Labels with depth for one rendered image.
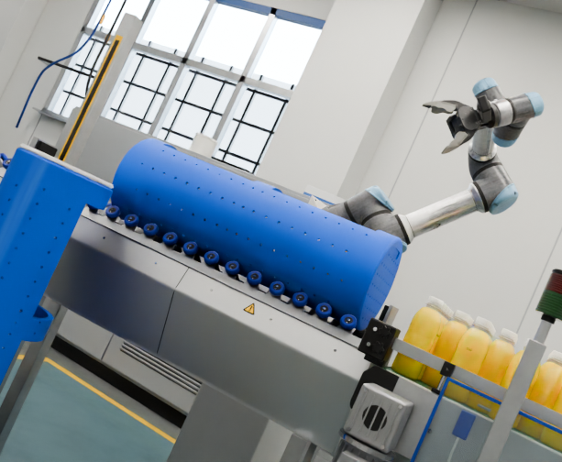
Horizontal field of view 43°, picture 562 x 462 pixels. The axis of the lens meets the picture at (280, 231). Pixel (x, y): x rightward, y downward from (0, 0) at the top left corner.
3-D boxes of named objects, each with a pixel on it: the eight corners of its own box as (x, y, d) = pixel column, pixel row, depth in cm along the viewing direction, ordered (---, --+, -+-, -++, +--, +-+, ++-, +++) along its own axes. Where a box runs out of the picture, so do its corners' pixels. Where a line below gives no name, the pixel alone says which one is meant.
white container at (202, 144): (194, 158, 461) (203, 137, 462) (213, 165, 454) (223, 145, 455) (181, 149, 447) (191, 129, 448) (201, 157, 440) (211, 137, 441)
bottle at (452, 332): (450, 392, 187) (478, 327, 188) (434, 386, 183) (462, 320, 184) (431, 382, 193) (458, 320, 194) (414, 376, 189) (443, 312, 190)
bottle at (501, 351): (485, 412, 172) (516, 342, 173) (459, 399, 176) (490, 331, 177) (494, 414, 177) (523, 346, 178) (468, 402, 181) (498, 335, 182)
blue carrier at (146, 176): (140, 228, 244) (177, 154, 246) (369, 335, 212) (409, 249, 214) (96, 207, 217) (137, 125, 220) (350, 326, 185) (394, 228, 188)
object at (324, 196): (307, 201, 414) (312, 189, 414) (344, 215, 406) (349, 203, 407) (301, 196, 402) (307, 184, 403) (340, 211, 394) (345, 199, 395)
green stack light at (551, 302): (534, 312, 155) (543, 291, 155) (563, 324, 153) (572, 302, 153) (534, 309, 149) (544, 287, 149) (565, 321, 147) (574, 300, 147)
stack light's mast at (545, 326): (523, 336, 155) (552, 270, 155) (552, 349, 152) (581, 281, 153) (523, 335, 149) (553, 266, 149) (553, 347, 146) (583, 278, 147)
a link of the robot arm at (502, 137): (502, 118, 222) (515, 95, 213) (519, 147, 217) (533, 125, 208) (480, 124, 220) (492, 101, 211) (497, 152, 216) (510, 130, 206)
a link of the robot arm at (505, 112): (516, 117, 199) (505, 92, 201) (501, 121, 198) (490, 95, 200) (503, 128, 206) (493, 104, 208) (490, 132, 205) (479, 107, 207)
